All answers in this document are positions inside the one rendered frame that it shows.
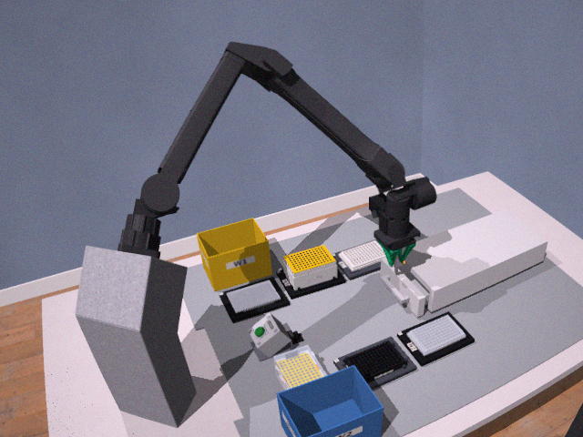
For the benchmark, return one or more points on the yellow bin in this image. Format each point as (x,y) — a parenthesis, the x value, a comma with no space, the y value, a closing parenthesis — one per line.
(242,254)

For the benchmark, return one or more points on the white assay plate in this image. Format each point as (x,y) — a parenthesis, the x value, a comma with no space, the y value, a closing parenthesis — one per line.
(350,256)
(427,343)

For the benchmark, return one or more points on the blue bin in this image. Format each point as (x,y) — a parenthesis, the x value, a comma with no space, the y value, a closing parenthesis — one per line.
(326,407)

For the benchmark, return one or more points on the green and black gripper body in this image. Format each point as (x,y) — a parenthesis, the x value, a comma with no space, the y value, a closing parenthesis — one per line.
(400,234)

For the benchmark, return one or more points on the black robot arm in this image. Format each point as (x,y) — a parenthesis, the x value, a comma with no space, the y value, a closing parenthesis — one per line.
(160,192)

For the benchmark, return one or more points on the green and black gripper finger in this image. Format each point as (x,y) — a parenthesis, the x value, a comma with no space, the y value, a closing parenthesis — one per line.
(406,252)
(390,255)

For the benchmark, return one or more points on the grey bench mat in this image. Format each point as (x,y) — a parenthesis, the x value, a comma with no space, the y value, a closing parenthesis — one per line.
(517,324)

